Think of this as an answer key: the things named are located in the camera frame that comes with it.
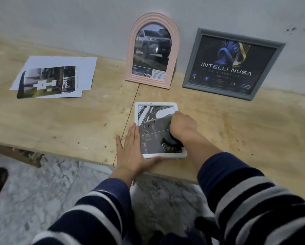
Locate person's left hand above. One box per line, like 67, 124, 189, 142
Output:
115, 122, 164, 176

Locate person's right hand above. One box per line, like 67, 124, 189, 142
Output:
170, 111, 198, 141

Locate black cleaning cloth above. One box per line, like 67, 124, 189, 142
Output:
161, 113, 184, 152

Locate white rectangular photo frame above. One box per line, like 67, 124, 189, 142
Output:
134, 101, 188, 159

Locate grey rectangular photo frame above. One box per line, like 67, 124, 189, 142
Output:
182, 28, 286, 101

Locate double-sided arched brochure picture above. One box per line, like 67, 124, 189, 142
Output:
132, 23, 172, 81

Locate pink arched photo frame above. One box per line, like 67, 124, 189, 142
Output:
125, 12, 180, 89

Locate white paper sheets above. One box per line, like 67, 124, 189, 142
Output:
10, 55, 98, 91

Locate car photo print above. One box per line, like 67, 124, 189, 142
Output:
16, 66, 78, 99

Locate person's left forearm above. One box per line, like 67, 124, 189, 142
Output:
32, 167, 135, 245

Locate person's right forearm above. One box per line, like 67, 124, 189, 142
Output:
179, 130, 305, 245

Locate person's black shoe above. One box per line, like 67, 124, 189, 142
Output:
148, 231, 164, 245

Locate black stool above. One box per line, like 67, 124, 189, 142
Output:
194, 216, 219, 245

